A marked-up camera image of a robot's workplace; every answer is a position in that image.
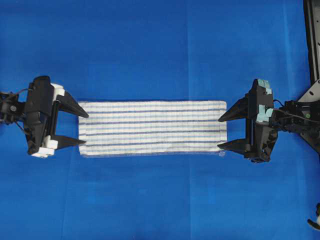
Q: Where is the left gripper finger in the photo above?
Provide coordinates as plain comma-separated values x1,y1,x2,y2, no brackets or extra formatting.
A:
56,91,89,118
51,135,86,150

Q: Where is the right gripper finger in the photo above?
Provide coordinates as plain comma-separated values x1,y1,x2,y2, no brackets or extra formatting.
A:
218,97,249,123
217,139,250,154

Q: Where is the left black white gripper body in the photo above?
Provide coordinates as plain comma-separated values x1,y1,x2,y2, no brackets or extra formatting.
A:
37,83,66,158

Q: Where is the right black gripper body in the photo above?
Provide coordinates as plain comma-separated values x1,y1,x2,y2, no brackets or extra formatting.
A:
244,86,268,163

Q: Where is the blue white striped towel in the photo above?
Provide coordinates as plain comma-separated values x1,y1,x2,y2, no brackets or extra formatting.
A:
78,100,227,158

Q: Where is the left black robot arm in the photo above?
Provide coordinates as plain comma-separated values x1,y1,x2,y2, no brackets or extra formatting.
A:
0,83,89,158

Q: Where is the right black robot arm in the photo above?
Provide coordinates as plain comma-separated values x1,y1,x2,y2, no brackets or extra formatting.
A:
218,79,320,163

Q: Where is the blue table cloth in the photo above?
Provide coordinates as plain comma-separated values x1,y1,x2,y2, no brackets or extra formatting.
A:
0,0,320,240

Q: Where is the black white clip object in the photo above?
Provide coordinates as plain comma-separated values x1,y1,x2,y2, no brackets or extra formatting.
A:
307,202,320,231

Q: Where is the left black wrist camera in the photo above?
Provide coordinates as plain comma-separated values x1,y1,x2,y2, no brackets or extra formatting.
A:
23,75,54,155

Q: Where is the black camera cable left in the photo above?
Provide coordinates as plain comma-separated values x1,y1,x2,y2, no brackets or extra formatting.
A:
4,86,33,106

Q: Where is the black camera cable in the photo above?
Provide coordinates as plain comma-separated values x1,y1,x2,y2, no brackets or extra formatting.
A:
4,86,33,106
272,99,306,121

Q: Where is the right wrist camera with tape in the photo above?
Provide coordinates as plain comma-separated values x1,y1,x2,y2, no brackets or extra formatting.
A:
252,78,278,162

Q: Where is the black camera cable right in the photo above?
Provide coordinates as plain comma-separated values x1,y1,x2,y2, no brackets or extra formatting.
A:
272,99,306,121

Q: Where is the black metal frame rail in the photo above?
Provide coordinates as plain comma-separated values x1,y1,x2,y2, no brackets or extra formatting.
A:
303,0,320,85

